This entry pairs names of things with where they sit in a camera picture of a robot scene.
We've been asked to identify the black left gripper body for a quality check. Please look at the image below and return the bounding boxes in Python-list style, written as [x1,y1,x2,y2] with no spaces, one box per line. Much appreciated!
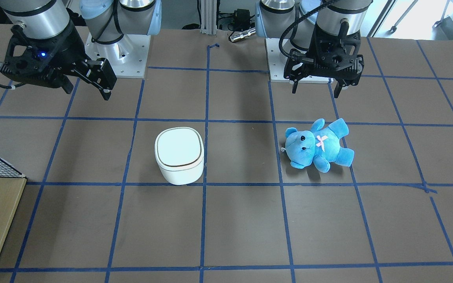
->
[283,28,365,83]

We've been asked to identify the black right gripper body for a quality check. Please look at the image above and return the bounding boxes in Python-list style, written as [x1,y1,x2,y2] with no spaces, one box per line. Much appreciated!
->
[0,26,90,94]

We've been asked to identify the white trash can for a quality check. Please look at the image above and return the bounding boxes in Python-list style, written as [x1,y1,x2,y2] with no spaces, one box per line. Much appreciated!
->
[154,127,205,185]

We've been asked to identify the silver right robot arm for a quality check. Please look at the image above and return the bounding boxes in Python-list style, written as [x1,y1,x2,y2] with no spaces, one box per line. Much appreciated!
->
[0,0,162,100]

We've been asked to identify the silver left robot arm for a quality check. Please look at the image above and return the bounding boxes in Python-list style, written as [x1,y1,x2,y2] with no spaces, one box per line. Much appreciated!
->
[255,0,372,98]

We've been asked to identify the blue teddy bear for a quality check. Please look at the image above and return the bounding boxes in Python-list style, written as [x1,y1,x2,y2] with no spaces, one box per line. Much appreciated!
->
[281,118,355,173]

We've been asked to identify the silver cylindrical connector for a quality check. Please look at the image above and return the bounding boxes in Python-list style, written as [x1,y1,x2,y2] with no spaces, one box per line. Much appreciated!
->
[228,28,256,43]

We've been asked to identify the black power adapter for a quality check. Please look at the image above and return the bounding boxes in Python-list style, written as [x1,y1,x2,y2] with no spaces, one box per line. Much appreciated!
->
[232,9,250,25]

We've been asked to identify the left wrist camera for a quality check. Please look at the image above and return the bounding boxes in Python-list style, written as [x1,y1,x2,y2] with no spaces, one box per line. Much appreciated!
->
[309,27,364,79]

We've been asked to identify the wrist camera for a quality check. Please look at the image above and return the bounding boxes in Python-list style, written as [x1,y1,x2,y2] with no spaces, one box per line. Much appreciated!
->
[309,27,364,79]
[0,35,62,88]

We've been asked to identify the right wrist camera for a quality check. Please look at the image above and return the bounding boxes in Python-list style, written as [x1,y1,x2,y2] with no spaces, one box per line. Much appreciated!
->
[0,35,62,88]

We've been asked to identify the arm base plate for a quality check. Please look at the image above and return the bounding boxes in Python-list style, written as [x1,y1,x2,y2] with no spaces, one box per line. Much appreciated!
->
[85,34,152,79]
[265,38,334,84]

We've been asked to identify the aluminium frame post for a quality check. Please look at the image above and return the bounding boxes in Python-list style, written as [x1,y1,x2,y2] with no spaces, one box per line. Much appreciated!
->
[199,0,218,36]

